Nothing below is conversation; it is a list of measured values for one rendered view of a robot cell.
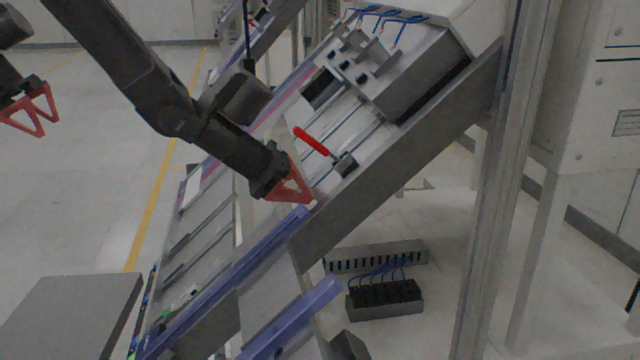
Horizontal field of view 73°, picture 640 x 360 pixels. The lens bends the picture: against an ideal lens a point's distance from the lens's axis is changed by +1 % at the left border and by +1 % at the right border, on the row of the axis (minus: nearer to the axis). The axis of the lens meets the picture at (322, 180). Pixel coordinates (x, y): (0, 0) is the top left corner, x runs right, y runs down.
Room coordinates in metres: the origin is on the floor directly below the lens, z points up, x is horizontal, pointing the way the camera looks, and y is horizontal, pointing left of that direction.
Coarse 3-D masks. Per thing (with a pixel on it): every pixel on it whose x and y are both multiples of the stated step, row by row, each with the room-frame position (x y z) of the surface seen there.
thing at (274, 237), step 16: (304, 208) 0.37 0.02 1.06; (288, 224) 0.36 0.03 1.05; (272, 240) 0.36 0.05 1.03; (256, 256) 0.36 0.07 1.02; (240, 272) 0.35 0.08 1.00; (224, 288) 0.35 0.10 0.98; (208, 304) 0.34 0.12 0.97; (176, 320) 0.35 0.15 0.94; (192, 320) 0.34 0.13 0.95; (160, 336) 0.34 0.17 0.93; (176, 336) 0.33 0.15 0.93; (144, 352) 0.33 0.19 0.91; (160, 352) 0.33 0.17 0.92
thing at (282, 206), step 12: (372, 120) 0.63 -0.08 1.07; (360, 132) 0.62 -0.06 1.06; (348, 144) 0.62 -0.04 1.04; (324, 168) 0.61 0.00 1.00; (312, 180) 0.61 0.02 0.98; (300, 192) 0.60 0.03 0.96; (288, 204) 0.60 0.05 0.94; (252, 228) 0.60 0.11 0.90; (240, 240) 0.59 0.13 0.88; (228, 252) 0.59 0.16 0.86; (216, 264) 0.58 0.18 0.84; (204, 276) 0.58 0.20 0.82; (168, 312) 0.56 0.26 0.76
